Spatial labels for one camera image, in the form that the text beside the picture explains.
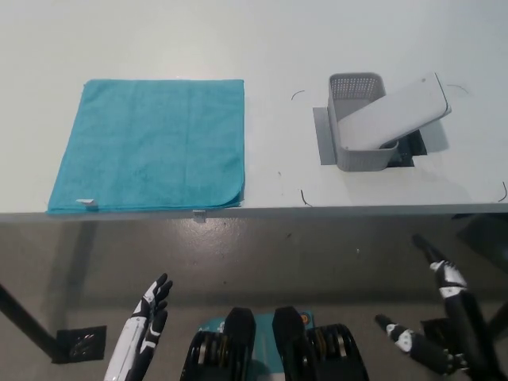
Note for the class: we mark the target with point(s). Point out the small white edge label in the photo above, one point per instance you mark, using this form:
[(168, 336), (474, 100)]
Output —
[(199, 214)]

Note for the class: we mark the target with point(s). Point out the black floor foot pad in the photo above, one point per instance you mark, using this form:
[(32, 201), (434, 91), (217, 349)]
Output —
[(432, 329), (81, 343)]

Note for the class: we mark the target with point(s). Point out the white calculator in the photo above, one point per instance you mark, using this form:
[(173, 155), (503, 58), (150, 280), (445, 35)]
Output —
[(389, 115)]

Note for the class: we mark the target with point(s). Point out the teal microfiber cloth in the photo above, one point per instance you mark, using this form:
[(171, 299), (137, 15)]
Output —
[(151, 147)]

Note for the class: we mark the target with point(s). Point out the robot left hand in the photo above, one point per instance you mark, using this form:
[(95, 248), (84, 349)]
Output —
[(133, 337)]

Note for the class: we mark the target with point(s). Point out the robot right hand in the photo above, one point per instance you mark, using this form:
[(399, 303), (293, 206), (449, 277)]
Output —
[(462, 321)]

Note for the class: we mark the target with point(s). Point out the gray flat table plate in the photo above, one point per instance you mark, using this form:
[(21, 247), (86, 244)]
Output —
[(323, 135)]

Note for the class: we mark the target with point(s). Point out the gray perforated plastic basket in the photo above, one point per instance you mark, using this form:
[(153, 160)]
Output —
[(345, 89)]

